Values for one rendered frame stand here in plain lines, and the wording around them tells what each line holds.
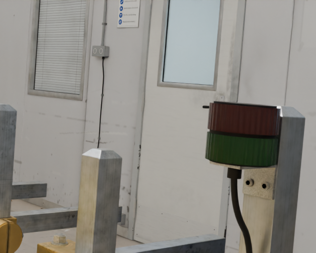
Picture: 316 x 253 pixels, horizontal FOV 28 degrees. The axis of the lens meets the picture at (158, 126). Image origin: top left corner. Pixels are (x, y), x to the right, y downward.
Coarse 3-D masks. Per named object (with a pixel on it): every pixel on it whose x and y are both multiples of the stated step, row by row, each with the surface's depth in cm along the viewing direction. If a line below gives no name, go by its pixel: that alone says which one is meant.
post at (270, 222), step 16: (288, 112) 55; (288, 128) 55; (288, 144) 55; (288, 160) 55; (288, 176) 55; (288, 192) 56; (256, 208) 56; (272, 208) 55; (288, 208) 56; (256, 224) 56; (272, 224) 55; (288, 224) 56; (240, 240) 57; (256, 240) 56; (272, 240) 55; (288, 240) 56
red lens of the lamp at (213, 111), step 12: (216, 108) 51; (228, 108) 51; (240, 108) 50; (252, 108) 50; (264, 108) 50; (276, 108) 51; (216, 120) 51; (228, 120) 51; (240, 120) 50; (252, 120) 50; (264, 120) 50; (276, 120) 51; (228, 132) 51; (240, 132) 50; (252, 132) 50; (264, 132) 51; (276, 132) 52
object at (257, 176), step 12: (216, 132) 52; (228, 168) 53; (240, 168) 51; (252, 168) 52; (264, 168) 55; (276, 168) 54; (252, 180) 56; (264, 180) 55; (252, 192) 56; (264, 192) 55; (240, 216) 54; (240, 228) 54
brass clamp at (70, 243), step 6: (66, 240) 83; (42, 246) 80; (48, 246) 79; (54, 246) 80; (60, 246) 80; (66, 246) 80; (72, 246) 80; (42, 252) 80; (48, 252) 79; (54, 252) 78; (60, 252) 77; (66, 252) 77; (72, 252) 78
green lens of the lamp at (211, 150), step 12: (216, 144) 51; (228, 144) 51; (240, 144) 50; (252, 144) 50; (264, 144) 51; (276, 144) 52; (216, 156) 51; (228, 156) 51; (240, 156) 50; (252, 156) 50; (264, 156) 51; (276, 156) 53
